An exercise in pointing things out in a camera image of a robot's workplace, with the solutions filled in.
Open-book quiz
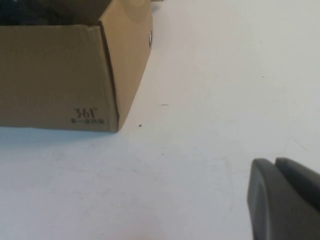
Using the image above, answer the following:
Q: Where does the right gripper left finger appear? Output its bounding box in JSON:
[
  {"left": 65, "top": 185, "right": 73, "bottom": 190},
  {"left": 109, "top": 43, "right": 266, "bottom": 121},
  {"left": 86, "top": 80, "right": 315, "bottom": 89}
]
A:
[{"left": 245, "top": 157, "right": 320, "bottom": 240}]

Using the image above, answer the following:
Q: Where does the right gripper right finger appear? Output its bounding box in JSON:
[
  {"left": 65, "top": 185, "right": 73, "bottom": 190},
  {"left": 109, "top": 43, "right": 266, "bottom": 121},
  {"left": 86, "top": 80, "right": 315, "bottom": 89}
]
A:
[{"left": 274, "top": 156, "right": 320, "bottom": 200}]

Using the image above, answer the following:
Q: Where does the brown cardboard shoe box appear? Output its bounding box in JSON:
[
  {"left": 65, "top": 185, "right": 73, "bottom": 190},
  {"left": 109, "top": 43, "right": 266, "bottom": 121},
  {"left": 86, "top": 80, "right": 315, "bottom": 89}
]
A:
[{"left": 0, "top": 0, "right": 161, "bottom": 133}]

